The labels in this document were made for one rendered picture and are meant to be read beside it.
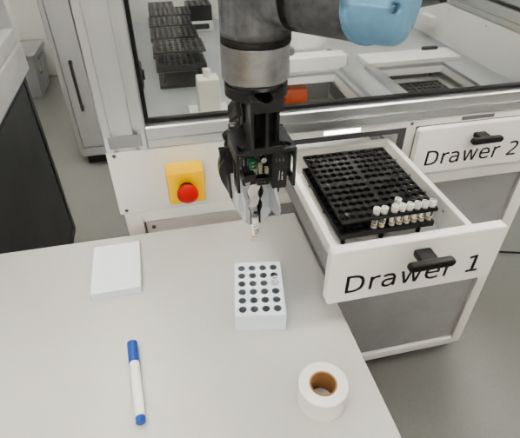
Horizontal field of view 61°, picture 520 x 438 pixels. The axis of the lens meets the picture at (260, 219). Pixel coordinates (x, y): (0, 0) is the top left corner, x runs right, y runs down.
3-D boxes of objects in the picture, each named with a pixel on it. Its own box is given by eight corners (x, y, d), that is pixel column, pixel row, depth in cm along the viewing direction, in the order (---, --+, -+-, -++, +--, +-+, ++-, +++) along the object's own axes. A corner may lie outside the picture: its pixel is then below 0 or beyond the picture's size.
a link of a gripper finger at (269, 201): (267, 242, 60) (264, 186, 54) (256, 216, 65) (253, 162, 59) (289, 238, 61) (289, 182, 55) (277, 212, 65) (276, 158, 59)
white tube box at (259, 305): (285, 328, 73) (286, 314, 71) (235, 331, 73) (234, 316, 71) (279, 275, 83) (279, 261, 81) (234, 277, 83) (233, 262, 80)
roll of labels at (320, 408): (341, 428, 60) (344, 414, 58) (291, 414, 62) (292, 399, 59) (349, 384, 66) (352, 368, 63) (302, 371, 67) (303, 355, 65)
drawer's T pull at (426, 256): (455, 266, 65) (457, 259, 65) (409, 274, 64) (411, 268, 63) (442, 250, 68) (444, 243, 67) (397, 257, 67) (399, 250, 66)
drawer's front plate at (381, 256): (487, 275, 75) (510, 225, 68) (325, 305, 70) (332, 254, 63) (481, 268, 76) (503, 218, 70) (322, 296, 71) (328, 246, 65)
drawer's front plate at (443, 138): (521, 160, 105) (539, 117, 98) (410, 175, 100) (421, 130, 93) (516, 156, 106) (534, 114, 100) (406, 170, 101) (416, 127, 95)
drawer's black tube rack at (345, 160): (430, 235, 80) (438, 208, 76) (338, 250, 77) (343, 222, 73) (377, 172, 97) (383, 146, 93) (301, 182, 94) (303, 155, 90)
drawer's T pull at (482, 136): (503, 142, 95) (505, 136, 95) (472, 145, 94) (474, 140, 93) (492, 134, 98) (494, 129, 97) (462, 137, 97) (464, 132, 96)
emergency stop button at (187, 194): (199, 203, 85) (197, 186, 83) (178, 206, 84) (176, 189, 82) (197, 195, 87) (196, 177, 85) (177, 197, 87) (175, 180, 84)
